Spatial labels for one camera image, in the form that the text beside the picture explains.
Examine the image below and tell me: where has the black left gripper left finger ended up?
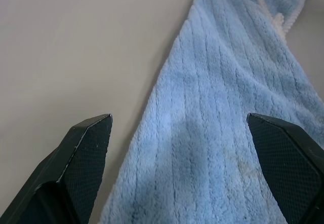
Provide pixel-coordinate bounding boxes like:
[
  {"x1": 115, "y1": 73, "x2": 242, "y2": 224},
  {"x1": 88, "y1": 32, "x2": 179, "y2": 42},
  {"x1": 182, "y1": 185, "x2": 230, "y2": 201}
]
[{"x1": 0, "y1": 113, "x2": 113, "y2": 224}]

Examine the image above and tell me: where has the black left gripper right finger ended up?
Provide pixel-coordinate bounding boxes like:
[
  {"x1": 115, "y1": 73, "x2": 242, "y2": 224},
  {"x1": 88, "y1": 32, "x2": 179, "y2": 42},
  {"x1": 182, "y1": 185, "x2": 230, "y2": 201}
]
[{"x1": 246, "y1": 112, "x2": 324, "y2": 224}]

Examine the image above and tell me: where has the light blue ribbed towel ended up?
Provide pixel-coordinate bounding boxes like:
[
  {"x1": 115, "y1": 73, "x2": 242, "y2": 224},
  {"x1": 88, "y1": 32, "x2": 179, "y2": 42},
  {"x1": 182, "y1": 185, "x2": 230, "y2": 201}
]
[{"x1": 98, "y1": 0, "x2": 324, "y2": 224}]

